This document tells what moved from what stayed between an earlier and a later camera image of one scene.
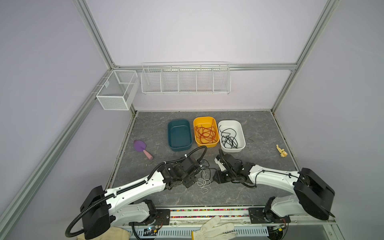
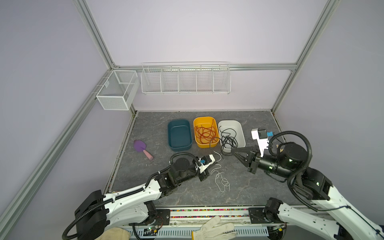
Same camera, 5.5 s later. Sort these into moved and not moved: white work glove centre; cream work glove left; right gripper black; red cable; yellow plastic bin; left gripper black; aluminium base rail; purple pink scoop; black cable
Moved: black cable; left gripper black; right gripper black
Not moved: white work glove centre; aluminium base rail; yellow plastic bin; red cable; purple pink scoop; cream work glove left
